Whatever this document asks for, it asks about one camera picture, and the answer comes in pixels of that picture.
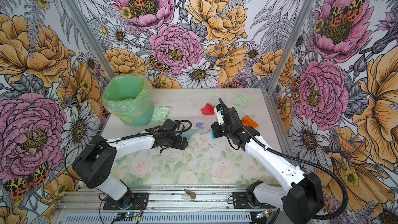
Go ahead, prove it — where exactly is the grey-blue hand brush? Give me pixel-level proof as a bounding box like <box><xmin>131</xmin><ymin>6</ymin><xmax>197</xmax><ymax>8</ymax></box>
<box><xmin>201</xmin><ymin>129</ymin><xmax>212</xmax><ymax>135</ymax></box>

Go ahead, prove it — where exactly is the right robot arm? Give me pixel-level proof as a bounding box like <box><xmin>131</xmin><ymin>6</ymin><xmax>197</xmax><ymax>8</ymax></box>
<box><xmin>211</xmin><ymin>104</ymin><xmax>324</xmax><ymax>224</ymax></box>

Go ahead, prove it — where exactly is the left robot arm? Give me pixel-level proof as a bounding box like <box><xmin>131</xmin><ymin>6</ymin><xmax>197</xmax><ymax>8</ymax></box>
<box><xmin>72</xmin><ymin>119</ymin><xmax>192</xmax><ymax>202</ymax></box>

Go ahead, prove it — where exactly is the orange paper scrap right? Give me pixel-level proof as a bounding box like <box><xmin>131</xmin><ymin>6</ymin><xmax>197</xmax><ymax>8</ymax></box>
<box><xmin>242</xmin><ymin>115</ymin><xmax>259</xmax><ymax>128</ymax></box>

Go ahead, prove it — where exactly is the light green paper scrap left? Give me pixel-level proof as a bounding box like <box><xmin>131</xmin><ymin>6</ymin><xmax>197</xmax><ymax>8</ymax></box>
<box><xmin>152</xmin><ymin>106</ymin><xmax>170</xmax><ymax>121</ymax></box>

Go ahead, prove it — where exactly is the light green paper scrap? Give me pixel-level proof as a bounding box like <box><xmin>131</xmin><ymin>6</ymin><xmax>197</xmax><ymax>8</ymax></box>
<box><xmin>232</xmin><ymin>95</ymin><xmax>251</xmax><ymax>107</ymax></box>
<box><xmin>152</xmin><ymin>106</ymin><xmax>170</xmax><ymax>121</ymax></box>

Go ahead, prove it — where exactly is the red paper scrap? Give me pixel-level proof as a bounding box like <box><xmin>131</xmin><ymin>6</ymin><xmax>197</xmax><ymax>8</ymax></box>
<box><xmin>201</xmin><ymin>103</ymin><xmax>215</xmax><ymax>115</ymax></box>

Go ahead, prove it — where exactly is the light green paper scrap right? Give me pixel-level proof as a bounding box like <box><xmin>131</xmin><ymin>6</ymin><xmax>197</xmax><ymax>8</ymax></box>
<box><xmin>232</xmin><ymin>95</ymin><xmax>251</xmax><ymax>107</ymax></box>

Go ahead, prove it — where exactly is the purple paper scrap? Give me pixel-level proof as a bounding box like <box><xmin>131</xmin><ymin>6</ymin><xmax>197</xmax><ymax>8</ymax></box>
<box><xmin>196</xmin><ymin>122</ymin><xmax>204</xmax><ymax>130</ymax></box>

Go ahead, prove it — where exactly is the green bin with bag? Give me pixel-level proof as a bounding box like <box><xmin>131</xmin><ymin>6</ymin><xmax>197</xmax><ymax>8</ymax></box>
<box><xmin>103</xmin><ymin>74</ymin><xmax>154</xmax><ymax>125</ymax></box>

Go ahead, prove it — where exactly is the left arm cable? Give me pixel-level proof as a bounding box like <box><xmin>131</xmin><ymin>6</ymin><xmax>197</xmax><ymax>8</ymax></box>
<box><xmin>64</xmin><ymin>119</ymin><xmax>193</xmax><ymax>181</ymax></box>

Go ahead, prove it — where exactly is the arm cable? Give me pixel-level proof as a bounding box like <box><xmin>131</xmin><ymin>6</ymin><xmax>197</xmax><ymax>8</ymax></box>
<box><xmin>218</xmin><ymin>97</ymin><xmax>349</xmax><ymax>220</ymax></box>
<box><xmin>64</xmin><ymin>119</ymin><xmax>193</xmax><ymax>181</ymax></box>

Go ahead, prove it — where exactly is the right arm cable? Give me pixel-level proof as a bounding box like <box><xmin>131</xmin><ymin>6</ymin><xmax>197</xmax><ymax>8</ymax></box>
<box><xmin>218</xmin><ymin>97</ymin><xmax>349</xmax><ymax>220</ymax></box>

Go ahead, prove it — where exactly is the beige clip on rail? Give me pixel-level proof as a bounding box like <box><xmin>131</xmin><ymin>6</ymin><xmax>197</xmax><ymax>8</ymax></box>
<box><xmin>181</xmin><ymin>189</ymin><xmax>197</xmax><ymax>201</ymax></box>

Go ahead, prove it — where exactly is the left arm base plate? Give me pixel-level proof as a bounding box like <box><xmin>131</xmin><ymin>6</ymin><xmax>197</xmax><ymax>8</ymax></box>
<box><xmin>103</xmin><ymin>192</ymin><xmax>149</xmax><ymax>211</ymax></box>

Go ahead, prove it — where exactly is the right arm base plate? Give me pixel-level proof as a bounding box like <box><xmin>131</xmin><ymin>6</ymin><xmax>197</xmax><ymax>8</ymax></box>
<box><xmin>231</xmin><ymin>192</ymin><xmax>274</xmax><ymax>209</ymax></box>

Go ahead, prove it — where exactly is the aluminium rail frame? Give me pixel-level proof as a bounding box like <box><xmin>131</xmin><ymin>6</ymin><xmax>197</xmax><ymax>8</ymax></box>
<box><xmin>54</xmin><ymin>184</ymin><xmax>322</xmax><ymax>224</ymax></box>

